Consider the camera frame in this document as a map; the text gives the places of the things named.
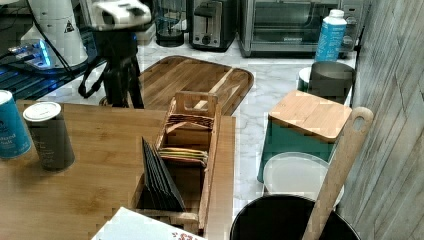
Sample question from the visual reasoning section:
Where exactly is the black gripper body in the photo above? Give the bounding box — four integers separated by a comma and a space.
94, 31, 144, 109

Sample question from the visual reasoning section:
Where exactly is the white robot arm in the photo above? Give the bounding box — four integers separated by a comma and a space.
22, 0, 154, 109

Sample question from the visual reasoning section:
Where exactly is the dark wooden cutting board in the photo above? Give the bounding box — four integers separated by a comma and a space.
139, 55, 254, 116

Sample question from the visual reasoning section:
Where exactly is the black french press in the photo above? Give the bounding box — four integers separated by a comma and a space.
155, 0, 184, 47

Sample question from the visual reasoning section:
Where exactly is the black two-slot toaster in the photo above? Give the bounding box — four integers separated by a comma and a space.
186, 0, 237, 52

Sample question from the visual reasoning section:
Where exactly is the grey pepper shaker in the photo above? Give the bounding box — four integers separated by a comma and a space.
23, 102, 75, 172

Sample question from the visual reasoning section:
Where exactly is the blue salt shaker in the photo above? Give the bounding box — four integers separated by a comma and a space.
0, 90, 31, 159

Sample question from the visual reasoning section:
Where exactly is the silver toaster oven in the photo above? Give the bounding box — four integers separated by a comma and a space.
238, 0, 371, 57

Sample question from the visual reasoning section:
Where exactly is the wooden tea bag organizer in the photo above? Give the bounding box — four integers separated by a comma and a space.
136, 91, 221, 235

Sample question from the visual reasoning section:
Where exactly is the cinnamon cereal box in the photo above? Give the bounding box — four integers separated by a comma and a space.
91, 207, 206, 240

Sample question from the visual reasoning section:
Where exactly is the white round lid container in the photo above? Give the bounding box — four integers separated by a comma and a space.
297, 67, 311, 92

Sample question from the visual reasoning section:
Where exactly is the teal canister bamboo lid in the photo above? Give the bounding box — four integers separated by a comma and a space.
257, 90, 352, 182

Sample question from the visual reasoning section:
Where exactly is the dark metal cup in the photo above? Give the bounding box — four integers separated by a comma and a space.
308, 61, 356, 104

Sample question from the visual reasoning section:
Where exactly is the clear jar white lid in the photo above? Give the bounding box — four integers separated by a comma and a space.
262, 152, 329, 201

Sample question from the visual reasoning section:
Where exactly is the blue bottle white cap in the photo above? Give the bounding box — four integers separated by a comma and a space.
315, 9, 347, 62

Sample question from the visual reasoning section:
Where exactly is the black utensil crock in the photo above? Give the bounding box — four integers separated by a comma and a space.
230, 194, 361, 240

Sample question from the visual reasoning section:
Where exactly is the wooden spatula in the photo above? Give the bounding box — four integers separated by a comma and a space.
302, 107, 374, 240

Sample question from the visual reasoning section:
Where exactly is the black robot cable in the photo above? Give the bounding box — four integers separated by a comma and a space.
26, 0, 111, 99

